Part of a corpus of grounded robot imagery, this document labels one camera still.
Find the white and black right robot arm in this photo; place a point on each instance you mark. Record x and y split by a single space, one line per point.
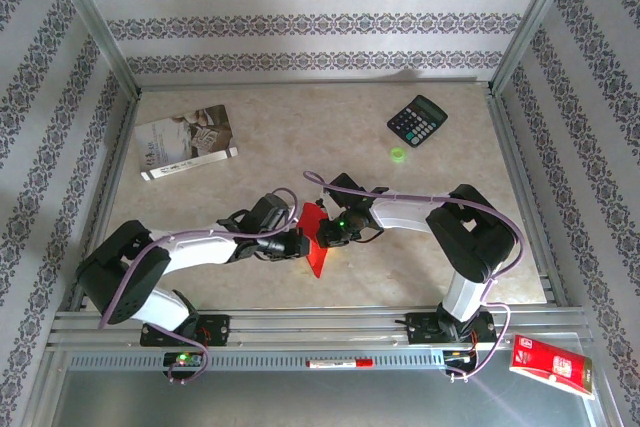
405 214

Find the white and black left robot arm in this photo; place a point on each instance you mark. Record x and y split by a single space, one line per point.
200 252

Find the grey metal shelf sheet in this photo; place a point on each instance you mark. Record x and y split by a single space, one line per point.
300 402

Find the black desk calculator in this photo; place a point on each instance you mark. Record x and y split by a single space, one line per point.
417 119

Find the red marker pen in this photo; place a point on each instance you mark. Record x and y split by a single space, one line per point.
340 363

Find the white paperback book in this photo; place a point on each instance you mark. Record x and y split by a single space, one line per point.
185 139

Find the black controller board green light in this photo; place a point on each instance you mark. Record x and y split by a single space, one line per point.
182 359

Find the red carton box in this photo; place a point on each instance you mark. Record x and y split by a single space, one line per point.
545 362

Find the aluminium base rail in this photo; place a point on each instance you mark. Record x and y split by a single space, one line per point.
310 327

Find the aluminium back rail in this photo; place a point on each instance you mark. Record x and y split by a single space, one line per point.
310 83

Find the aluminium side rail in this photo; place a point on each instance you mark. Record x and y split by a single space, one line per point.
107 197
522 197

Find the aluminium frame post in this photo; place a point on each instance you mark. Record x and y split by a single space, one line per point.
96 22
532 22

